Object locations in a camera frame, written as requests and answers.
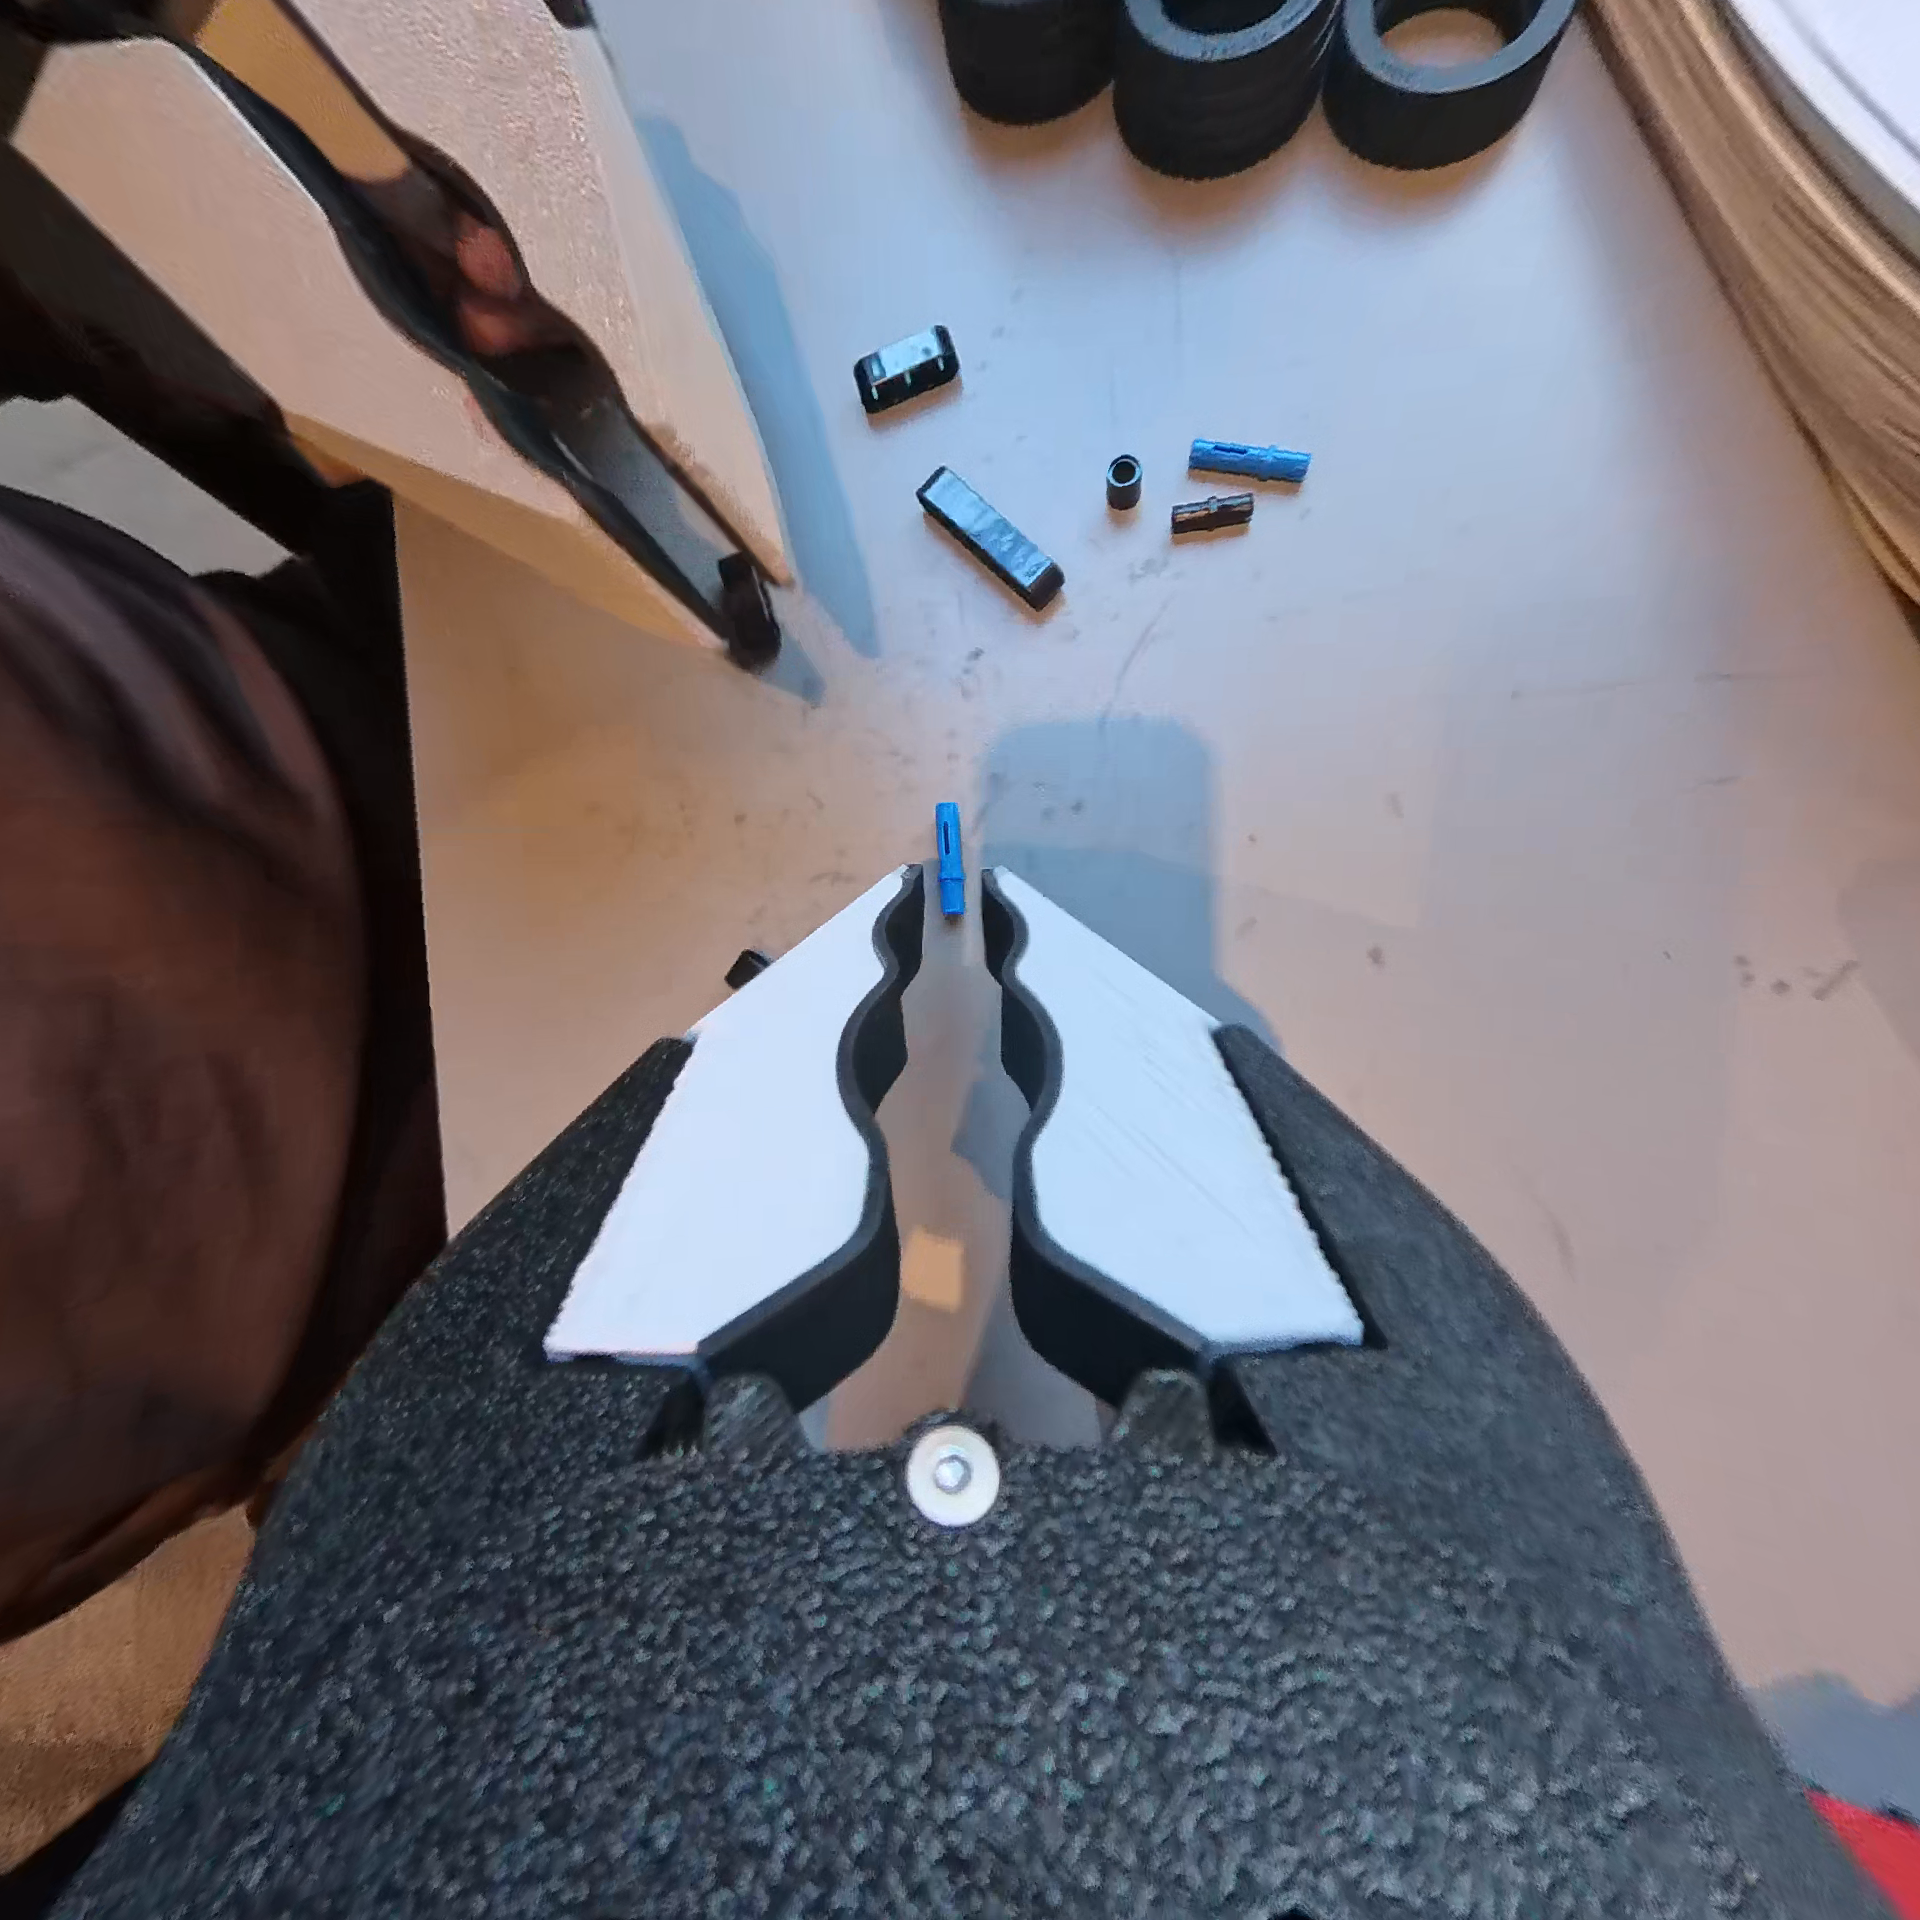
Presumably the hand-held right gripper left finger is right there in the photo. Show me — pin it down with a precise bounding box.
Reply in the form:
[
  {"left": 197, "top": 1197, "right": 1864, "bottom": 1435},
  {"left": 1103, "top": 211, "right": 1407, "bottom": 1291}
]
[{"left": 545, "top": 868, "right": 923, "bottom": 1408}]

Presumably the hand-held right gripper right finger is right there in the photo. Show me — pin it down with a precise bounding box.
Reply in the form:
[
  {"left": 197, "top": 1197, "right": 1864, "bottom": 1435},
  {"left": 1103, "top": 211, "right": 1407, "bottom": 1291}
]
[{"left": 985, "top": 873, "right": 1365, "bottom": 1408}]

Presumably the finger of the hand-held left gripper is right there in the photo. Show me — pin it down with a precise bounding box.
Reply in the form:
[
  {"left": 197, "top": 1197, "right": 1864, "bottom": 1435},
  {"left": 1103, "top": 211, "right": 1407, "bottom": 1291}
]
[
  {"left": 16, "top": 29, "right": 740, "bottom": 655},
  {"left": 202, "top": 0, "right": 797, "bottom": 587}
]

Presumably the short black toy beam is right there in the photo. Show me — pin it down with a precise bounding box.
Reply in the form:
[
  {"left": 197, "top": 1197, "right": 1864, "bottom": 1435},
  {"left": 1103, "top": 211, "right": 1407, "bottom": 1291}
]
[
  {"left": 718, "top": 550, "right": 784, "bottom": 669},
  {"left": 853, "top": 323, "right": 962, "bottom": 413}
]

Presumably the white desk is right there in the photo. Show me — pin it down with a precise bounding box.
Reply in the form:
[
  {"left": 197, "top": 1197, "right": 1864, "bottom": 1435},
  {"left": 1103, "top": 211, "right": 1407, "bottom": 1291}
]
[{"left": 390, "top": 0, "right": 1920, "bottom": 1806}]

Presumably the person's brown sweater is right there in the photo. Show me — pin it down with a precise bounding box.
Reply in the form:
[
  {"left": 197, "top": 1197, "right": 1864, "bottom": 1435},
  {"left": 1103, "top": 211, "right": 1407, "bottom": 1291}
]
[{"left": 0, "top": 487, "right": 445, "bottom": 1641}]

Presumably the black rubber toy tire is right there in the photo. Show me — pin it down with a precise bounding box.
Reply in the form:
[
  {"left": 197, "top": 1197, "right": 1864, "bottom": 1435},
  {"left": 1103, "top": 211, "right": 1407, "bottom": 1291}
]
[{"left": 1321, "top": 0, "right": 1576, "bottom": 170}]

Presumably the red toy brick car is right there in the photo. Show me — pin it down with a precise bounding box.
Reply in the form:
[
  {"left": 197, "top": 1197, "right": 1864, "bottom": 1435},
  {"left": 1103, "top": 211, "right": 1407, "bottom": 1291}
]
[{"left": 1805, "top": 1783, "right": 1920, "bottom": 1920}]

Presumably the open instruction booklet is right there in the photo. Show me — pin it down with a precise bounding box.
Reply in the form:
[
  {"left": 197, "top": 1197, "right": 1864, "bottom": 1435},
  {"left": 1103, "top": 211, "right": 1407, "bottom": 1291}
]
[{"left": 1589, "top": 0, "right": 1920, "bottom": 603}]

